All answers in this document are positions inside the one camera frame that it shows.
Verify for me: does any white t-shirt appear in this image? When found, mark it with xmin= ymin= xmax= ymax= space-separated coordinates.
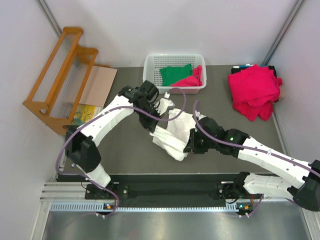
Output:
xmin=150 ymin=111 xmax=196 ymax=162

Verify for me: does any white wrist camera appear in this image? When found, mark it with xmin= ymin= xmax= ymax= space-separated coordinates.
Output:
xmin=194 ymin=110 xmax=206 ymax=121
xmin=155 ymin=92 xmax=175 ymax=117

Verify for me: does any brown cardboard sheet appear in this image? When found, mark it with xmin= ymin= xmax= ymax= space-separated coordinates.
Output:
xmin=79 ymin=65 xmax=118 ymax=107

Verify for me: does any orange wooden rack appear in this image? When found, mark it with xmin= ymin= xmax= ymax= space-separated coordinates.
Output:
xmin=23 ymin=27 xmax=99 ymax=136

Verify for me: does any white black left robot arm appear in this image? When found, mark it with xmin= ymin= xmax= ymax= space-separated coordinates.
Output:
xmin=65 ymin=81 xmax=161 ymax=199

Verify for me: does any white plastic laundry basket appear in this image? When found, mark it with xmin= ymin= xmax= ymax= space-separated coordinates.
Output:
xmin=142 ymin=53 xmax=207 ymax=94

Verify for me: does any pink t-shirt in basket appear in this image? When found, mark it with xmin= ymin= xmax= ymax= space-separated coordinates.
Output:
xmin=170 ymin=65 xmax=203 ymax=87

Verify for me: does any stack of folded pink shirts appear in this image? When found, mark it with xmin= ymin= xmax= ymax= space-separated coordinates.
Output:
xmin=227 ymin=64 xmax=283 ymax=122

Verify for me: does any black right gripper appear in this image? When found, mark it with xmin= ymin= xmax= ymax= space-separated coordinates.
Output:
xmin=184 ymin=128 xmax=217 ymax=154

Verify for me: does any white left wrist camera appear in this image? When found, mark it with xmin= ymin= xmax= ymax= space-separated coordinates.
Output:
xmin=155 ymin=92 xmax=175 ymax=117

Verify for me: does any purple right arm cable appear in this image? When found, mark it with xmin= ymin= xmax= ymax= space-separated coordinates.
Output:
xmin=193 ymin=99 xmax=320 ymax=217

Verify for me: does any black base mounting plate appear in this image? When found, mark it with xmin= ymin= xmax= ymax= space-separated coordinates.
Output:
xmin=84 ymin=172 xmax=264 ymax=208

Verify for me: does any black folded shirt under stack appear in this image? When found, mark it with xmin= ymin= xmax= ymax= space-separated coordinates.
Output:
xmin=231 ymin=65 xmax=278 ymax=78

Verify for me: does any green t-shirt in basket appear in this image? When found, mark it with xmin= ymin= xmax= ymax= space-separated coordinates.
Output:
xmin=159 ymin=63 xmax=193 ymax=87

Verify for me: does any yellow picture book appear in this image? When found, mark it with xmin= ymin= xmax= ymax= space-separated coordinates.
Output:
xmin=72 ymin=104 xmax=103 ymax=126

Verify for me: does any aluminium frame rail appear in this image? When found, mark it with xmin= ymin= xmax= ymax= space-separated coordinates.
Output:
xmin=39 ymin=181 xmax=315 ymax=213

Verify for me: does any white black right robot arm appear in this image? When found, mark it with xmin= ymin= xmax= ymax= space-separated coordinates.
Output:
xmin=184 ymin=115 xmax=320 ymax=212

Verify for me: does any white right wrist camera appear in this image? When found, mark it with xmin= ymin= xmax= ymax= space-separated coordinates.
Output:
xmin=194 ymin=110 xmax=206 ymax=121

